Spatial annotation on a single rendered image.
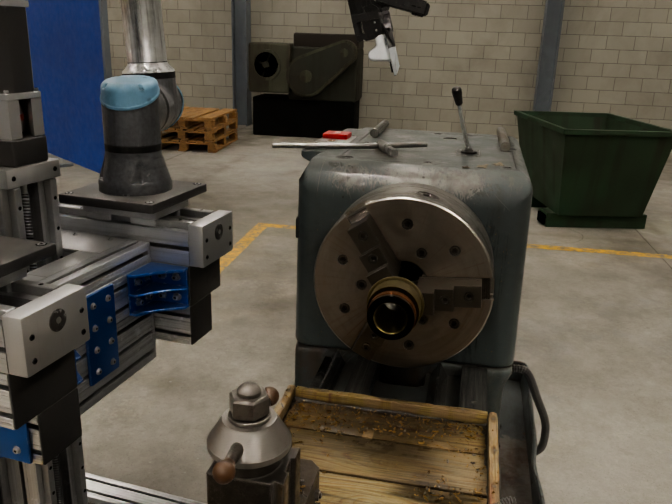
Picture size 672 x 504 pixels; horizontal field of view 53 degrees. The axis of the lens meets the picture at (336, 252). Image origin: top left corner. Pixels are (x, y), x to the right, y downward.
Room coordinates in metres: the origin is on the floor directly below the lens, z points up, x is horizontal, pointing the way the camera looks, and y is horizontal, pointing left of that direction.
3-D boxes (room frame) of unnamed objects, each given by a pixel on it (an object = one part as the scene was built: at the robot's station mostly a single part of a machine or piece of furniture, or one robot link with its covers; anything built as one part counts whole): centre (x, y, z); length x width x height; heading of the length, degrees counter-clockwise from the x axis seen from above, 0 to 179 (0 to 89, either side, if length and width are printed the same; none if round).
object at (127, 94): (1.42, 0.44, 1.33); 0.13 x 0.12 x 0.14; 177
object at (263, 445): (0.55, 0.08, 1.13); 0.08 x 0.08 x 0.03
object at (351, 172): (1.53, -0.19, 1.06); 0.59 x 0.48 x 0.39; 169
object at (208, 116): (9.16, 1.94, 0.22); 1.25 x 0.86 x 0.44; 174
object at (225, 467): (0.50, 0.09, 1.13); 0.04 x 0.02 x 0.02; 169
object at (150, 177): (1.41, 0.44, 1.21); 0.15 x 0.15 x 0.10
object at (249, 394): (0.55, 0.08, 1.17); 0.04 x 0.04 x 0.03
